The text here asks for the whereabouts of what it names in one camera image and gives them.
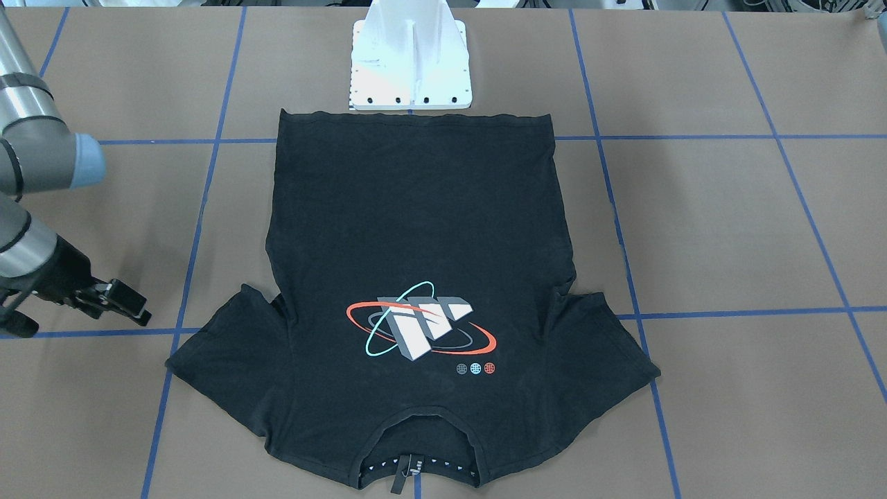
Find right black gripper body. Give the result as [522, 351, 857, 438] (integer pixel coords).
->
[36, 237, 108, 313]

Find black graphic t-shirt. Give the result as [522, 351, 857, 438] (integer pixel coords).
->
[166, 112, 661, 492]

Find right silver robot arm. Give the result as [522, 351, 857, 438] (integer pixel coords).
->
[1, 13, 152, 338]

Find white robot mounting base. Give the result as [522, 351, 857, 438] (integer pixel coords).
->
[349, 1, 474, 111]

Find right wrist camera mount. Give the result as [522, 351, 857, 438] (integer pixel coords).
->
[1, 288, 39, 338]

